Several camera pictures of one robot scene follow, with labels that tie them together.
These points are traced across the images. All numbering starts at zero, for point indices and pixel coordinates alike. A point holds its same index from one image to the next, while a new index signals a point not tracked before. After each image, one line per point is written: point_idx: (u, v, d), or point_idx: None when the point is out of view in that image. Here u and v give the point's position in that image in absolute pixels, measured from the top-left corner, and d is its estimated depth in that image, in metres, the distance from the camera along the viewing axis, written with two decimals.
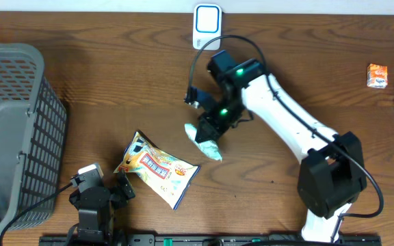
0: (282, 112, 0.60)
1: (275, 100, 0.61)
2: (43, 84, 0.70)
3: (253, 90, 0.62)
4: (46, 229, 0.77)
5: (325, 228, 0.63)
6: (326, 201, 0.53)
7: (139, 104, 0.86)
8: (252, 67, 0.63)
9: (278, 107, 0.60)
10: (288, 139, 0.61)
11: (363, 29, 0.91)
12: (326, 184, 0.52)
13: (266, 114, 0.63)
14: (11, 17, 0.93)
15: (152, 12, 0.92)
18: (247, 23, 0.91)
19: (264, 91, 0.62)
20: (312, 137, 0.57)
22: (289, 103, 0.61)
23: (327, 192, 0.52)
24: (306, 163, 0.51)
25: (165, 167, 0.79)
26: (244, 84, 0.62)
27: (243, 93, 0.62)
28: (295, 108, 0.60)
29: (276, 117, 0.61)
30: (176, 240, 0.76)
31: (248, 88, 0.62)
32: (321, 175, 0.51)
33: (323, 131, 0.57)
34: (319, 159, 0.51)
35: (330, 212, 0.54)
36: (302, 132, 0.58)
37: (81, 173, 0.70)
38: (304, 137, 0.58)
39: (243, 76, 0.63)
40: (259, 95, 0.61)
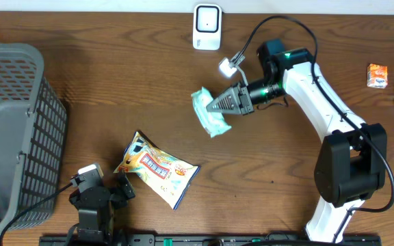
0: (319, 96, 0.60)
1: (314, 83, 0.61)
2: (43, 84, 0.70)
3: (295, 72, 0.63)
4: (46, 229, 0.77)
5: (331, 224, 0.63)
6: (338, 185, 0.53)
7: (139, 104, 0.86)
8: (298, 55, 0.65)
9: (315, 89, 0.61)
10: (317, 122, 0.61)
11: (363, 29, 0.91)
12: (343, 167, 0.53)
13: (302, 96, 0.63)
14: (11, 17, 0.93)
15: (152, 12, 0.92)
18: (247, 23, 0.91)
19: (306, 74, 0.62)
20: (340, 121, 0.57)
22: (327, 89, 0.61)
23: (342, 176, 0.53)
24: (329, 140, 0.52)
25: (165, 167, 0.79)
26: (288, 66, 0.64)
27: (286, 74, 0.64)
28: (332, 95, 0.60)
29: (311, 100, 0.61)
30: (176, 240, 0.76)
31: (291, 70, 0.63)
32: (340, 156, 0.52)
33: (353, 117, 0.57)
34: (342, 140, 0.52)
35: (340, 199, 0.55)
36: (332, 115, 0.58)
37: (81, 173, 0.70)
38: (334, 119, 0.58)
39: (289, 60, 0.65)
40: (299, 76, 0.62)
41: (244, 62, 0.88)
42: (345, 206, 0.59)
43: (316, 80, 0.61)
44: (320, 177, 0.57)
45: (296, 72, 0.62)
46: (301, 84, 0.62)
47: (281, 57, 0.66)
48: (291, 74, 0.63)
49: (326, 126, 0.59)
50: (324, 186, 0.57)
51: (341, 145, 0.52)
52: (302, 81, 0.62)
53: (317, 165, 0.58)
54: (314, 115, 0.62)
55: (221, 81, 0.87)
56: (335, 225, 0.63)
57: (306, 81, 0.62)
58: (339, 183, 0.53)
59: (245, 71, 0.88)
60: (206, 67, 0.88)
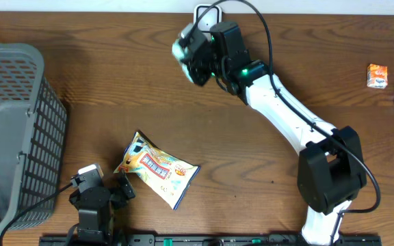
0: (282, 108, 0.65)
1: (276, 97, 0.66)
2: (43, 84, 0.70)
3: (256, 88, 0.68)
4: (46, 229, 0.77)
5: (325, 227, 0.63)
6: (324, 194, 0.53)
7: (139, 104, 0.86)
8: (256, 68, 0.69)
9: (280, 103, 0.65)
10: (289, 134, 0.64)
11: (363, 29, 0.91)
12: (324, 176, 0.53)
13: (269, 111, 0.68)
14: (11, 17, 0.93)
15: (152, 12, 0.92)
18: (247, 23, 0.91)
19: (267, 89, 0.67)
20: (311, 130, 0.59)
22: (291, 100, 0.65)
23: (325, 186, 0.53)
24: (304, 154, 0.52)
25: (165, 167, 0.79)
26: (248, 83, 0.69)
27: (249, 91, 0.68)
28: (297, 105, 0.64)
29: (278, 113, 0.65)
30: (176, 240, 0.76)
31: (252, 87, 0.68)
32: (319, 167, 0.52)
33: (321, 124, 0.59)
34: (317, 151, 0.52)
35: (329, 207, 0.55)
36: (302, 126, 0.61)
37: (81, 173, 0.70)
38: (304, 132, 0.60)
39: (247, 76, 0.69)
40: (261, 93, 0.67)
41: None
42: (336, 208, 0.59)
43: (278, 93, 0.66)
44: (304, 188, 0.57)
45: (257, 89, 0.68)
46: (264, 99, 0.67)
47: (239, 74, 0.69)
48: (255, 91, 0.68)
49: (298, 139, 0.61)
50: (310, 196, 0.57)
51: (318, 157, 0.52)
52: (265, 97, 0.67)
53: (298, 178, 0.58)
54: (284, 127, 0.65)
55: None
56: (330, 227, 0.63)
57: (270, 96, 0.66)
58: (325, 192, 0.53)
59: None
60: None
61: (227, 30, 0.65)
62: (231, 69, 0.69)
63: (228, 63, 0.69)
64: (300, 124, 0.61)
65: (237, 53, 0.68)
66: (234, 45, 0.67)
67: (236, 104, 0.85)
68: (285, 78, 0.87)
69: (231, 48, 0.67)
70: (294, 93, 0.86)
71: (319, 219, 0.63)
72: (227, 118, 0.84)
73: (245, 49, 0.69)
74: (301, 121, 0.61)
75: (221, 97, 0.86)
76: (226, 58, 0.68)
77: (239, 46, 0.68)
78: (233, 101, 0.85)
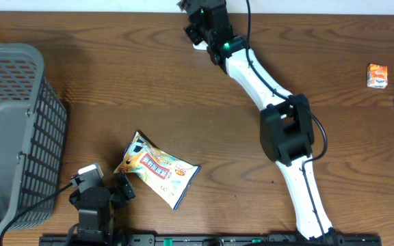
0: (253, 77, 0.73)
1: (250, 67, 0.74)
2: (43, 84, 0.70)
3: (233, 59, 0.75)
4: (46, 229, 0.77)
5: (299, 193, 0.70)
6: (278, 147, 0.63)
7: (139, 104, 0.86)
8: (236, 43, 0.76)
9: (252, 73, 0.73)
10: (255, 98, 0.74)
11: (363, 29, 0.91)
12: (278, 132, 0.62)
13: (243, 78, 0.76)
14: (11, 16, 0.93)
15: (152, 12, 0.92)
18: (247, 23, 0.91)
19: (242, 61, 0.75)
20: (272, 96, 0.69)
22: (261, 71, 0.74)
23: (280, 137, 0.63)
24: (263, 113, 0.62)
25: (165, 167, 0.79)
26: (228, 55, 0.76)
27: (228, 61, 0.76)
28: (265, 74, 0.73)
29: (250, 82, 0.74)
30: (176, 240, 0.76)
31: (231, 58, 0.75)
32: (275, 124, 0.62)
33: (282, 91, 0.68)
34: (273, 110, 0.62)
35: (285, 156, 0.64)
36: (265, 91, 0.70)
37: (81, 173, 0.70)
38: (265, 98, 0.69)
39: (228, 49, 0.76)
40: (238, 63, 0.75)
41: None
42: (295, 164, 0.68)
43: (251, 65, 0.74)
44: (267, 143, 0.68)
45: (234, 60, 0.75)
46: (239, 69, 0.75)
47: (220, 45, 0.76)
48: (232, 61, 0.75)
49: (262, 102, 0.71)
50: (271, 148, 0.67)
51: (273, 115, 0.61)
52: (240, 67, 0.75)
53: (261, 134, 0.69)
54: (253, 93, 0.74)
55: (221, 81, 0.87)
56: (307, 199, 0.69)
57: (243, 67, 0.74)
58: (280, 145, 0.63)
59: None
60: (206, 67, 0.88)
61: (215, 7, 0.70)
62: (214, 41, 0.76)
63: (213, 36, 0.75)
64: (264, 90, 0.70)
65: (221, 29, 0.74)
66: (221, 22, 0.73)
67: (236, 104, 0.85)
68: (285, 78, 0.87)
69: (218, 24, 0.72)
70: (294, 93, 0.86)
71: (294, 193, 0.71)
72: (228, 118, 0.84)
73: (230, 25, 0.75)
74: (265, 88, 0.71)
75: (220, 97, 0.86)
76: (213, 31, 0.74)
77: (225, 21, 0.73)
78: (233, 101, 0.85)
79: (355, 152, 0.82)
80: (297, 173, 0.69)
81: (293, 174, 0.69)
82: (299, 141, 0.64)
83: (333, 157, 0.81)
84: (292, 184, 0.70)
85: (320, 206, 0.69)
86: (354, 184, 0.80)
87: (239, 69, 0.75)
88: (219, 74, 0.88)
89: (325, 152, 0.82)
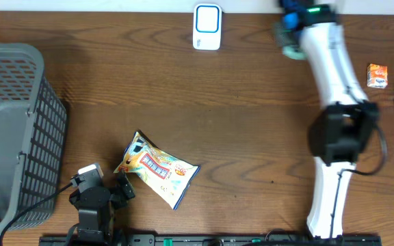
0: (331, 61, 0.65)
1: (331, 50, 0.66)
2: (43, 84, 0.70)
3: (318, 32, 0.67)
4: (46, 229, 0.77)
5: (326, 193, 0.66)
6: (328, 145, 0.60)
7: (139, 104, 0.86)
8: (325, 14, 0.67)
9: (330, 55, 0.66)
10: (322, 83, 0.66)
11: (364, 29, 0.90)
12: (336, 131, 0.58)
13: (314, 57, 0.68)
14: (11, 17, 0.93)
15: (152, 12, 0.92)
18: (247, 23, 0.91)
19: (325, 37, 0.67)
20: (345, 91, 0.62)
22: (341, 59, 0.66)
23: (335, 137, 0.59)
24: (328, 109, 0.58)
25: (165, 167, 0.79)
26: (311, 24, 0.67)
27: (308, 33, 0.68)
28: (344, 65, 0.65)
29: (325, 63, 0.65)
30: (176, 240, 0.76)
31: (317, 30, 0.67)
32: (336, 124, 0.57)
33: (357, 91, 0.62)
34: (340, 109, 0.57)
35: (329, 156, 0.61)
36: (338, 83, 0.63)
37: (81, 173, 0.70)
38: (336, 91, 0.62)
39: (314, 14, 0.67)
40: (321, 39, 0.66)
41: (244, 62, 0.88)
42: (335, 167, 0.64)
43: (332, 47, 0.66)
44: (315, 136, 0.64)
45: (319, 35, 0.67)
46: (317, 44, 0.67)
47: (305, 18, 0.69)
48: (315, 35, 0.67)
49: (330, 94, 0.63)
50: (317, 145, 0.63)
51: (338, 115, 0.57)
52: (319, 44, 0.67)
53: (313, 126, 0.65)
54: (321, 76, 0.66)
55: (220, 81, 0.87)
56: (330, 203, 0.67)
57: (323, 46, 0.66)
58: (330, 145, 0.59)
59: (245, 71, 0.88)
60: (206, 67, 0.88)
61: None
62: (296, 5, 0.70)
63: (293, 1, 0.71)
64: (338, 83, 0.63)
65: None
66: None
67: (236, 104, 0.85)
68: (286, 78, 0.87)
69: None
70: (294, 93, 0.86)
71: (321, 191, 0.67)
72: (228, 118, 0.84)
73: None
74: (339, 80, 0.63)
75: (220, 97, 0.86)
76: None
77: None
78: (233, 101, 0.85)
79: None
80: (332, 175, 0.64)
81: (329, 175, 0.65)
82: (350, 148, 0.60)
83: None
84: (322, 184, 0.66)
85: (339, 210, 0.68)
86: (354, 184, 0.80)
87: (318, 46, 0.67)
88: (219, 74, 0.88)
89: None
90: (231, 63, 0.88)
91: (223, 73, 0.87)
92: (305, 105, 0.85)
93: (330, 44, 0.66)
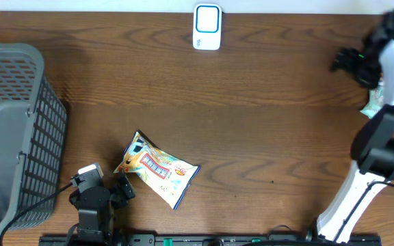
0: None
1: None
2: (43, 84, 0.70)
3: None
4: (46, 229, 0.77)
5: (347, 199, 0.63)
6: (369, 149, 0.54)
7: (139, 104, 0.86)
8: None
9: None
10: (387, 91, 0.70)
11: (364, 29, 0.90)
12: (382, 138, 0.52)
13: (389, 67, 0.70)
14: (11, 16, 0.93)
15: (152, 12, 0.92)
18: (247, 23, 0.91)
19: None
20: None
22: None
23: (378, 143, 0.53)
24: (386, 108, 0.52)
25: (165, 167, 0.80)
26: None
27: (392, 45, 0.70)
28: None
29: None
30: (176, 240, 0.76)
31: None
32: (387, 126, 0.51)
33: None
34: None
35: (365, 161, 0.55)
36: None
37: (81, 173, 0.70)
38: None
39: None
40: None
41: (244, 63, 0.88)
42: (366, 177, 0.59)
43: None
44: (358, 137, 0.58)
45: None
46: None
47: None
48: None
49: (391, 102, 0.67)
50: (356, 145, 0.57)
51: (393, 117, 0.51)
52: None
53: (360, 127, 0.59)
54: (390, 85, 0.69)
55: (221, 81, 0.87)
56: (347, 208, 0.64)
57: None
58: (371, 146, 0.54)
59: (245, 71, 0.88)
60: (206, 67, 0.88)
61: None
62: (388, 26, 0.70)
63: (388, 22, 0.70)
64: None
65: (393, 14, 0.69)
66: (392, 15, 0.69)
67: (236, 104, 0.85)
68: (285, 78, 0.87)
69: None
70: (294, 93, 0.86)
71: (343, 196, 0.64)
72: (228, 118, 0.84)
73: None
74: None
75: (220, 97, 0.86)
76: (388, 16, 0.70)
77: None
78: (233, 101, 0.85)
79: None
80: (360, 184, 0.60)
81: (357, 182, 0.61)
82: (390, 161, 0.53)
83: (332, 156, 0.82)
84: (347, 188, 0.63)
85: (354, 219, 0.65)
86: None
87: None
88: (219, 74, 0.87)
89: (324, 152, 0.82)
90: (231, 63, 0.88)
91: (224, 73, 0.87)
92: (305, 105, 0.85)
93: None
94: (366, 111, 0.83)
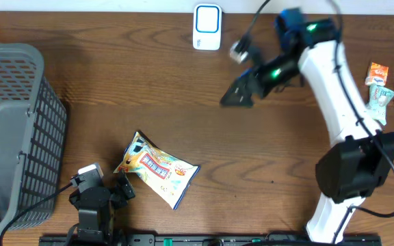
0: (336, 88, 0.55)
1: (334, 72, 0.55)
2: (43, 84, 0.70)
3: (319, 52, 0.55)
4: (46, 229, 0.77)
5: (332, 219, 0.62)
6: (339, 186, 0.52)
7: (139, 104, 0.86)
8: (324, 27, 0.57)
9: (334, 80, 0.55)
10: (327, 114, 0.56)
11: (364, 29, 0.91)
12: (349, 173, 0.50)
13: (316, 82, 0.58)
14: (11, 17, 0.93)
15: (152, 12, 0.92)
18: (247, 23, 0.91)
19: (328, 58, 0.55)
20: (356, 124, 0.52)
22: (347, 82, 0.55)
23: (346, 179, 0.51)
24: (340, 148, 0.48)
25: (165, 167, 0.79)
26: (310, 44, 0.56)
27: (308, 55, 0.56)
28: (351, 91, 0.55)
29: (329, 91, 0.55)
30: (176, 240, 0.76)
31: (313, 50, 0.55)
32: (349, 163, 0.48)
33: (369, 124, 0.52)
34: (353, 148, 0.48)
35: (339, 196, 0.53)
36: (349, 115, 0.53)
37: (81, 173, 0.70)
38: (345, 128, 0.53)
39: (313, 33, 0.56)
40: (321, 63, 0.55)
41: None
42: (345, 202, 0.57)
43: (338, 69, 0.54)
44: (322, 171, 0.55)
45: (319, 55, 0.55)
46: (321, 69, 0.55)
47: (293, 39, 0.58)
48: (315, 57, 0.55)
49: (337, 126, 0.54)
50: (325, 180, 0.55)
51: (351, 154, 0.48)
52: (322, 67, 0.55)
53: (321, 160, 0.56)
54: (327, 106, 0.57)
55: (221, 81, 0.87)
56: (334, 224, 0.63)
57: (327, 69, 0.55)
58: (339, 184, 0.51)
59: None
60: (206, 67, 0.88)
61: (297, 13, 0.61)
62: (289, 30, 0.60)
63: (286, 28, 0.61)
64: (347, 113, 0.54)
65: (293, 16, 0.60)
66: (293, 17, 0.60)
67: None
68: None
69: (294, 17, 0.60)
70: (294, 93, 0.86)
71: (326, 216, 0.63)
72: (228, 118, 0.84)
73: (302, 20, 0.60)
74: (347, 108, 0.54)
75: (221, 97, 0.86)
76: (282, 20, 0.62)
77: (300, 16, 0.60)
78: None
79: None
80: (340, 208, 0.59)
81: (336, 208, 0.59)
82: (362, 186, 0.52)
83: None
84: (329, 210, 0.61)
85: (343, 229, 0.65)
86: None
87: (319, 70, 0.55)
88: (219, 74, 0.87)
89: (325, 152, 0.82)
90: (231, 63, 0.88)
91: (224, 73, 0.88)
92: (305, 105, 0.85)
93: (334, 65, 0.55)
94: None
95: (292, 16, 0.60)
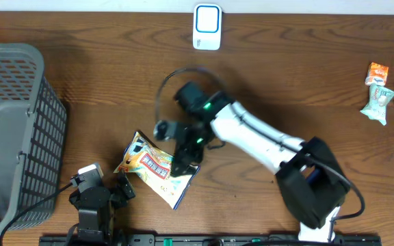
0: (252, 134, 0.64)
1: (242, 124, 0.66)
2: (43, 84, 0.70)
3: (221, 120, 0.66)
4: (46, 229, 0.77)
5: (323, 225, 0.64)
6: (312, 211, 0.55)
7: (139, 104, 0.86)
8: (217, 102, 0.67)
9: (246, 131, 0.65)
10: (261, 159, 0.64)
11: (364, 29, 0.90)
12: (306, 194, 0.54)
13: (238, 141, 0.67)
14: (10, 17, 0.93)
15: (152, 12, 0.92)
18: (247, 23, 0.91)
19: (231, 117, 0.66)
20: (280, 150, 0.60)
22: (255, 124, 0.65)
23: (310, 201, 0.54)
24: (280, 176, 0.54)
25: (165, 167, 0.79)
26: (213, 117, 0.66)
27: (214, 126, 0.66)
28: (263, 128, 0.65)
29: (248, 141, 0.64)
30: (176, 240, 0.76)
31: (217, 120, 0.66)
32: (297, 184, 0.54)
33: (290, 141, 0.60)
34: (291, 169, 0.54)
35: (320, 220, 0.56)
36: (271, 147, 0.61)
37: (81, 173, 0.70)
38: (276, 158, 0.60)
39: (211, 109, 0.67)
40: (228, 124, 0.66)
41: (244, 63, 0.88)
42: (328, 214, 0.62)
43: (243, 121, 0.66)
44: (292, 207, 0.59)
45: (222, 121, 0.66)
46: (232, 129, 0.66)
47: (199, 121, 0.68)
48: (221, 124, 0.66)
49: (270, 161, 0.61)
50: (299, 212, 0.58)
51: (292, 175, 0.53)
52: (232, 125, 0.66)
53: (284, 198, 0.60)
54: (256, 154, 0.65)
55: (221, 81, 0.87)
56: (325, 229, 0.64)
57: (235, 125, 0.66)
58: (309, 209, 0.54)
59: (245, 72, 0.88)
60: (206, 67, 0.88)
61: (191, 91, 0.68)
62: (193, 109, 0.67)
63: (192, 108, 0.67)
64: (269, 146, 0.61)
65: (192, 96, 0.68)
66: (193, 95, 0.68)
67: None
68: (285, 78, 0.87)
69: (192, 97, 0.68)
70: (294, 93, 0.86)
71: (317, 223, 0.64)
72: None
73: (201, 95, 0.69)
74: (269, 141, 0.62)
75: None
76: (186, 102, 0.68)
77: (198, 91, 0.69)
78: None
79: (354, 152, 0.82)
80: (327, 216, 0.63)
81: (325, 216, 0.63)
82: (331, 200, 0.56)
83: None
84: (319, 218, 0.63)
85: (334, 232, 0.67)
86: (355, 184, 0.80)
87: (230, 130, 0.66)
88: (219, 74, 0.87)
89: None
90: (231, 63, 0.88)
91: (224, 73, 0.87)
92: (305, 105, 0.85)
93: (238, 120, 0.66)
94: (366, 111, 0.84)
95: (191, 94, 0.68)
